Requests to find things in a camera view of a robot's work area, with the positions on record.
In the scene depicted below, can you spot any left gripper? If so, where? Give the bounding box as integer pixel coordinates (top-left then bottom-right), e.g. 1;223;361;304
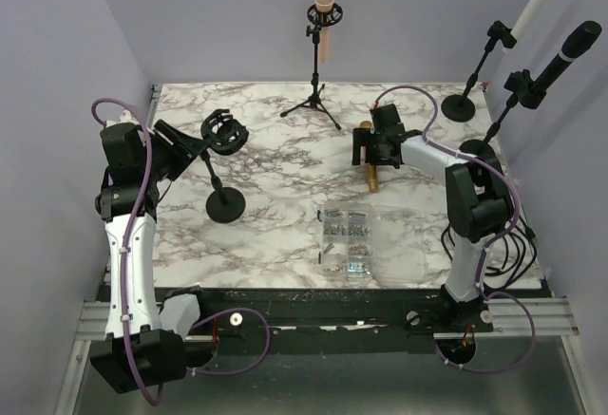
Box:
142;120;207;181

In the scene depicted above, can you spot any gold microphone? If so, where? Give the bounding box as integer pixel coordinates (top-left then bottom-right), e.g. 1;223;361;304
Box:
359;121;379;193

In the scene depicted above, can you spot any black tripod mic stand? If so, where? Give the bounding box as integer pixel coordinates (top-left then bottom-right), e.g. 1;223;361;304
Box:
279;3;343;130

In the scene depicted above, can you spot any pink microphone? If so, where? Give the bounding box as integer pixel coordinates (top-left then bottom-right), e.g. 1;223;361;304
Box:
314;0;334;64

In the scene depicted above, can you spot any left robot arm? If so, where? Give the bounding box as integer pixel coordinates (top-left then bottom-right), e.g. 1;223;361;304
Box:
89;120;213;394

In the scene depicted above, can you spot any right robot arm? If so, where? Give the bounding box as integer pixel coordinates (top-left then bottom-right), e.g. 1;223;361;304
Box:
351;104;520;331

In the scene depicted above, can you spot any far round base mic stand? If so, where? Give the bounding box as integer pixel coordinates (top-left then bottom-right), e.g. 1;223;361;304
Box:
441;20;517;123

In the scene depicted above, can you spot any round base mic stand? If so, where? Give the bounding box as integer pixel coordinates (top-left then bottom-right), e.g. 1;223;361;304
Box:
441;20;517;123
459;69;546;160

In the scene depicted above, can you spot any near round base mic stand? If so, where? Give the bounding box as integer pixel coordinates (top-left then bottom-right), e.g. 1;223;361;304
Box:
459;69;546;160

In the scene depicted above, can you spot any black microphone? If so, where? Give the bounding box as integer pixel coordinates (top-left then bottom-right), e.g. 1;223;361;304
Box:
530;20;602;96

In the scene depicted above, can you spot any clear plastic screw box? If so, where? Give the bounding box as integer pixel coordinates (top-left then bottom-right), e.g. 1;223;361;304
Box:
317;200;427;288

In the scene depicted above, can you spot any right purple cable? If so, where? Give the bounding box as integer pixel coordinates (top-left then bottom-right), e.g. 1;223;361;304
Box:
374;85;538;373

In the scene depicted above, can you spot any purple cable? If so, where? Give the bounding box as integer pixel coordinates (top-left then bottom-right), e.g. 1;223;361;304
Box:
374;85;538;373
90;97;165;407

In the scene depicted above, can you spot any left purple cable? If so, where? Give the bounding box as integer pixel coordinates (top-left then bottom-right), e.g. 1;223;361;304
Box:
90;97;165;407

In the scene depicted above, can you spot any black cable bundle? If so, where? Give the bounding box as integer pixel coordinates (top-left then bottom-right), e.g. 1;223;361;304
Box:
439;210;541;288

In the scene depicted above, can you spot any aluminium mounting rail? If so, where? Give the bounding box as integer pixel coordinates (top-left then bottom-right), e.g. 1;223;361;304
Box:
76;298;580;342

